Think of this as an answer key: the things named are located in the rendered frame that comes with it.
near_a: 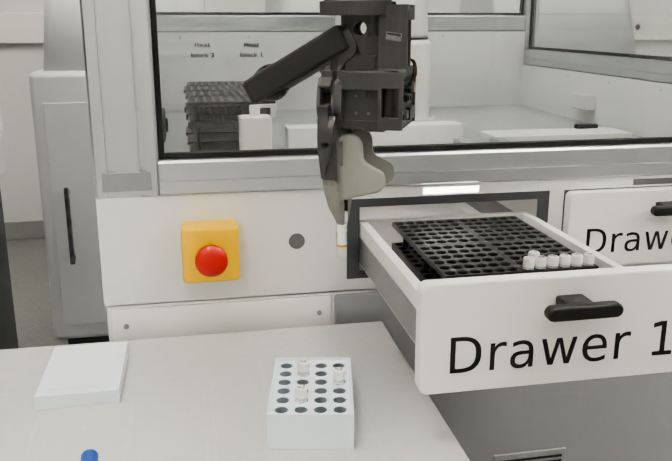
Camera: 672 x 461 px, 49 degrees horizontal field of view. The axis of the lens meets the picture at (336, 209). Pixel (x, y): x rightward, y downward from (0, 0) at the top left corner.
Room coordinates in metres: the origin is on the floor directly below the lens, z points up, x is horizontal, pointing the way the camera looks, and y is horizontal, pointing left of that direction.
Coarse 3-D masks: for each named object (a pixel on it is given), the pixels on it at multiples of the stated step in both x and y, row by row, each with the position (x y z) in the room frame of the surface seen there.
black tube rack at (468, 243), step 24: (504, 216) 0.99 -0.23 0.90; (408, 240) 0.88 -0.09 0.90; (432, 240) 0.88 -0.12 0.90; (456, 240) 0.88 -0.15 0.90; (480, 240) 0.88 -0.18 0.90; (504, 240) 0.88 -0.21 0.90; (528, 240) 0.88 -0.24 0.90; (552, 240) 0.88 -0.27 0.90; (408, 264) 0.88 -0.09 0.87; (432, 264) 0.79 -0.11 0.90; (456, 264) 0.78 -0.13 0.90; (480, 264) 0.79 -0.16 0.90; (504, 264) 0.79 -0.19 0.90
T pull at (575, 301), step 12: (564, 300) 0.65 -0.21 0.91; (576, 300) 0.65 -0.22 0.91; (588, 300) 0.65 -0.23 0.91; (612, 300) 0.64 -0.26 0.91; (552, 312) 0.62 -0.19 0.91; (564, 312) 0.62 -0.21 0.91; (576, 312) 0.63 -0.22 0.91; (588, 312) 0.63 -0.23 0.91; (600, 312) 0.63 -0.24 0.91; (612, 312) 0.63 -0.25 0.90
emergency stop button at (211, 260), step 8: (208, 248) 0.87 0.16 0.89; (216, 248) 0.87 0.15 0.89; (200, 256) 0.86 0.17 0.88; (208, 256) 0.86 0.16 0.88; (216, 256) 0.86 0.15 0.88; (224, 256) 0.87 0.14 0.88; (200, 264) 0.86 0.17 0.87; (208, 264) 0.86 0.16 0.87; (216, 264) 0.86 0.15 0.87; (224, 264) 0.87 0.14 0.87; (200, 272) 0.86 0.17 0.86; (208, 272) 0.86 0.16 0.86; (216, 272) 0.86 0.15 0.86
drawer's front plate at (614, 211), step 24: (576, 192) 1.02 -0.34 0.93; (600, 192) 1.02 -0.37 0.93; (624, 192) 1.02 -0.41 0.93; (648, 192) 1.03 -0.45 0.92; (576, 216) 1.01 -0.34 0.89; (600, 216) 1.02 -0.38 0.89; (624, 216) 1.03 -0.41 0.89; (648, 216) 1.03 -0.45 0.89; (600, 240) 1.02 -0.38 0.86; (624, 240) 1.03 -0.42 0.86
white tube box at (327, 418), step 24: (288, 360) 0.76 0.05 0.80; (312, 360) 0.76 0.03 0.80; (336, 360) 0.76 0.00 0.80; (288, 384) 0.70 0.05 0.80; (312, 384) 0.70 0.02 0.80; (288, 408) 0.65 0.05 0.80; (312, 408) 0.65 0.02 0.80; (336, 408) 0.66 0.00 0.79; (288, 432) 0.64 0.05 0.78; (312, 432) 0.64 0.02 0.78; (336, 432) 0.64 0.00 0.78
